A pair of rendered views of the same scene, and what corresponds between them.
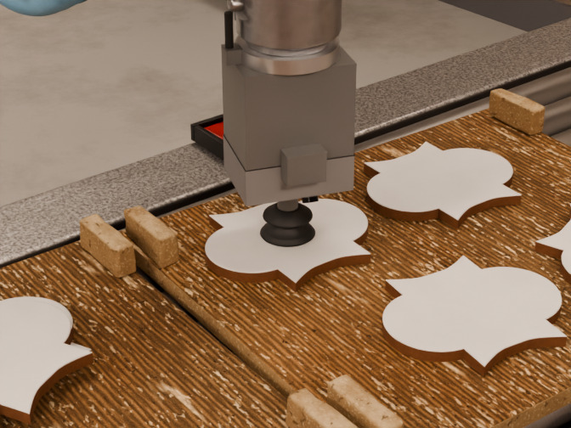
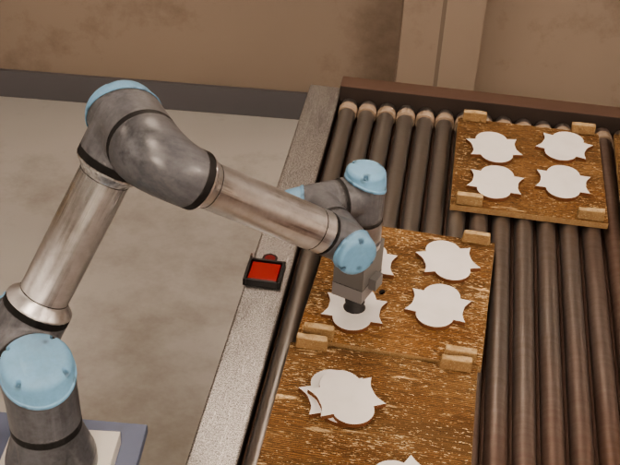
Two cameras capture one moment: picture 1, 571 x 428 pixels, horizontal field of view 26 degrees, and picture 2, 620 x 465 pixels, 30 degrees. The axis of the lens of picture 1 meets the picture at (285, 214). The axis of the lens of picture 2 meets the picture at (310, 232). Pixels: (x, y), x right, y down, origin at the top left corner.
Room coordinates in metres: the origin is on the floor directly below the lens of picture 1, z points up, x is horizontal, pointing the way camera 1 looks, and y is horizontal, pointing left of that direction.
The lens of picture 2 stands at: (-0.33, 1.33, 2.34)
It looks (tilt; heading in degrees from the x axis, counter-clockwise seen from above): 35 degrees down; 314
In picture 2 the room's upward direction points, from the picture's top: 3 degrees clockwise
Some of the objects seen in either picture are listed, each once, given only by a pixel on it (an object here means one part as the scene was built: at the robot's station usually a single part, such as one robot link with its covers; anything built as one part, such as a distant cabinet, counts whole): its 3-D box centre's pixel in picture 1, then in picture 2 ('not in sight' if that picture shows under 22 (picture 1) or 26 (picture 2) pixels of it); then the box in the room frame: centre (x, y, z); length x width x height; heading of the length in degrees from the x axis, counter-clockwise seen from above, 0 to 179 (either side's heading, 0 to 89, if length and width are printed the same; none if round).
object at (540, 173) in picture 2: not in sight; (529, 164); (0.94, -0.71, 0.94); 0.41 x 0.35 x 0.04; 127
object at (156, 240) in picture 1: (150, 234); (318, 330); (0.82, 0.10, 0.95); 0.06 x 0.02 x 0.03; 35
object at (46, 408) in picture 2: not in sight; (39, 385); (0.92, 0.64, 1.06); 0.13 x 0.12 x 0.14; 160
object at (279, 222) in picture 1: (287, 216); (354, 301); (0.83, 0.00, 0.96); 0.04 x 0.04 x 0.02
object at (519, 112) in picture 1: (517, 110); not in sight; (1.04, -0.22, 0.95); 0.06 x 0.02 x 0.03; 35
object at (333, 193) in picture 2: not in sight; (317, 209); (0.85, 0.10, 1.21); 0.11 x 0.11 x 0.08; 70
